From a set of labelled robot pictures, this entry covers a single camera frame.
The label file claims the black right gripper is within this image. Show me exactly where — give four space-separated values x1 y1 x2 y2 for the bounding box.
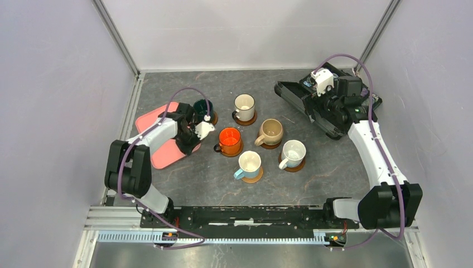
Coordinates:
302 78 344 123

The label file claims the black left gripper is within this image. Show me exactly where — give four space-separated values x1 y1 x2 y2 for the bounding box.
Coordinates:
175 126 204 156

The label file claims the dark green mug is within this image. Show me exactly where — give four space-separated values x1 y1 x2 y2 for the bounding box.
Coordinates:
193 99 214 123

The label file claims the brown wooden coaster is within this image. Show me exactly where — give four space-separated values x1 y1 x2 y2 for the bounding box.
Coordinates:
232 111 258 126
261 141 282 150
278 153 306 173
210 112 218 125
220 143 244 157

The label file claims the orange mug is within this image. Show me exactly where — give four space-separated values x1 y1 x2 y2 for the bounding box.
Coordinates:
213 127 243 154

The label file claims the white mug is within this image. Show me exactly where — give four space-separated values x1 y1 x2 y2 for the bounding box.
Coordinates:
278 140 306 170

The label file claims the beige mug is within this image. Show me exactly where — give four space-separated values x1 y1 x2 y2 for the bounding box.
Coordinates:
254 118 284 146

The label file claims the light blue mug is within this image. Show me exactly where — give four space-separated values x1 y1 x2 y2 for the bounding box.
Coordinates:
233 151 262 180

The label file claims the cream mug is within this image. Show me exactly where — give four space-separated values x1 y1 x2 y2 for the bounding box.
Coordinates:
232 94 255 121

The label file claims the woven rattan coaster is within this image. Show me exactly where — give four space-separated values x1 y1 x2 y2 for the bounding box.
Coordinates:
242 167 264 184

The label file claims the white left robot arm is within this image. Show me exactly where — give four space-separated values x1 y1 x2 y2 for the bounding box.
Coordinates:
104 112 205 228

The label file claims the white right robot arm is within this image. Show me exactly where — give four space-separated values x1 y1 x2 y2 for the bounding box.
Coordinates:
300 73 423 230

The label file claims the black poker chip case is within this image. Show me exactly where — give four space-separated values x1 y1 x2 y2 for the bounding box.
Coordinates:
274 63 369 140

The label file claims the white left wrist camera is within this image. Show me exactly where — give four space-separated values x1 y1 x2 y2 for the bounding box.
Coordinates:
195 115 215 140

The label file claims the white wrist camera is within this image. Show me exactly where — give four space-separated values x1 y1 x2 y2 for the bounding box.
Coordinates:
310 68 334 97
195 115 215 140

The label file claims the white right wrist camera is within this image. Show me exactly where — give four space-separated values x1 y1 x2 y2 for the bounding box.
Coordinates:
310 68 334 97

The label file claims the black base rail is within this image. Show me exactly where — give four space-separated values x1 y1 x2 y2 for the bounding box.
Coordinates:
139 205 360 240

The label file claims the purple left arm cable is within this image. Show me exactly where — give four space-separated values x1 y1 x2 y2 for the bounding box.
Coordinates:
117 87 212 250

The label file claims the aluminium frame rail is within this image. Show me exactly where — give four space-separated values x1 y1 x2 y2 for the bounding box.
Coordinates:
84 206 420 244

